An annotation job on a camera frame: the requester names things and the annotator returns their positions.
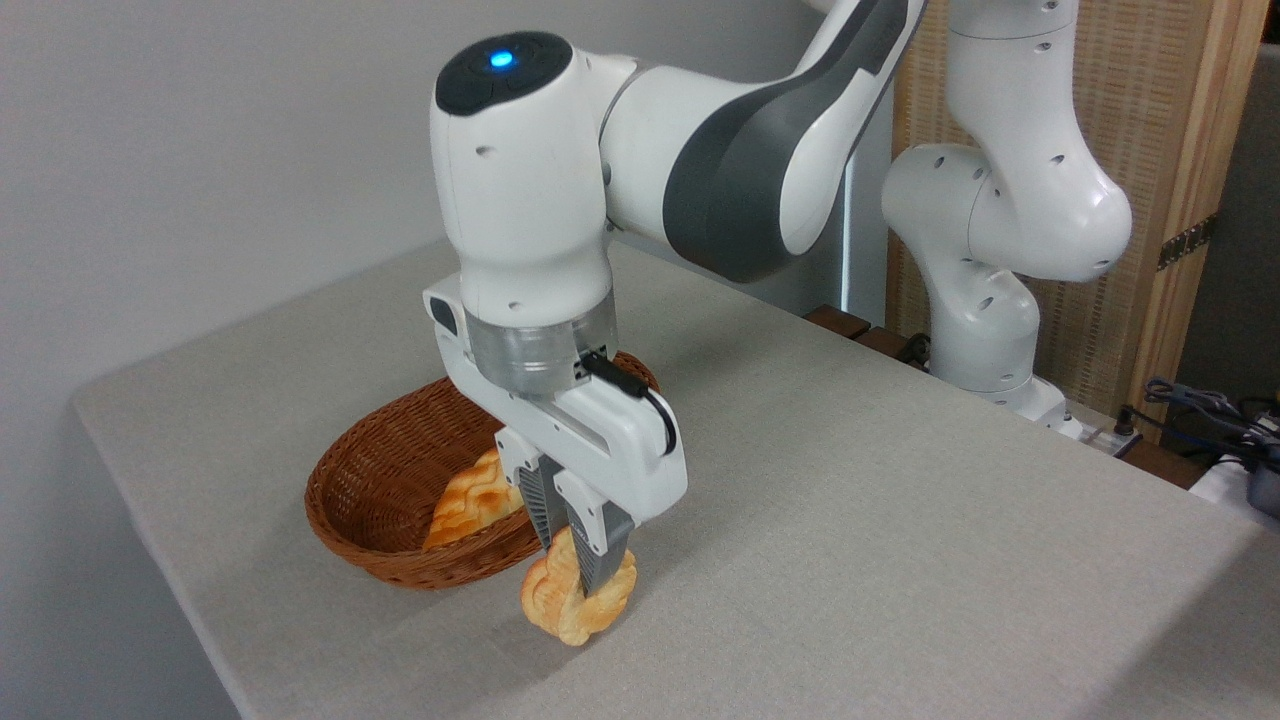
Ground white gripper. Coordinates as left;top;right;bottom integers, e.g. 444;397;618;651
422;275;689;598

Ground pale twisted bread roll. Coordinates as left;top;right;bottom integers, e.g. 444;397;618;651
520;527;638;647

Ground orange braided bread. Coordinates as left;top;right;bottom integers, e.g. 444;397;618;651
423;447;527;552

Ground brown wicker basket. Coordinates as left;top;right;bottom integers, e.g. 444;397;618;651
304;350;662;590

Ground wooden woven screen panel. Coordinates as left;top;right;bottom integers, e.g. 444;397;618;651
888;0;1271;441

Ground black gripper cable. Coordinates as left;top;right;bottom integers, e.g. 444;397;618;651
580;350;679;457

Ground dark brown wooden frame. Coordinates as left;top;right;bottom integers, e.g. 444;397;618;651
804;304;933;369

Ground black and blue cable bundle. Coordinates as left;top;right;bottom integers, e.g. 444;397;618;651
1144;377;1280;471

